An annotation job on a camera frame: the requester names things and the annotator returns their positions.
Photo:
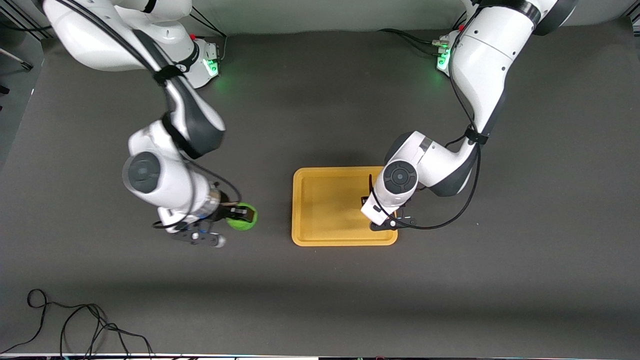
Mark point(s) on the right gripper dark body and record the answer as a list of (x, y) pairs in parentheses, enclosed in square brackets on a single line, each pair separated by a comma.
[(223, 212)]

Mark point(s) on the green apple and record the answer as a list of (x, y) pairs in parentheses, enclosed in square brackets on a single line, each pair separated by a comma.
[(245, 223)]

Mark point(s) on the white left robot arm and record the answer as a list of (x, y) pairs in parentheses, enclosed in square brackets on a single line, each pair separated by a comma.
[(480, 60)]

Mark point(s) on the right arm base green light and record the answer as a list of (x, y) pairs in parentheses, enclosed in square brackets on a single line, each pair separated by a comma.
[(207, 62)]

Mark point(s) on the left arm base green light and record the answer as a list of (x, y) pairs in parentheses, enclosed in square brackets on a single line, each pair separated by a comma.
[(445, 55)]

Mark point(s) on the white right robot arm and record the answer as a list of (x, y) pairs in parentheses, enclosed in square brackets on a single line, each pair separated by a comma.
[(165, 185)]

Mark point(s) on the yellow plastic tray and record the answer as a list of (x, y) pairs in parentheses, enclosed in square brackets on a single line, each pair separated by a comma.
[(325, 210)]

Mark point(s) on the dark stand leg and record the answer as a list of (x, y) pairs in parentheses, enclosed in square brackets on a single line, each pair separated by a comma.
[(15, 57)]

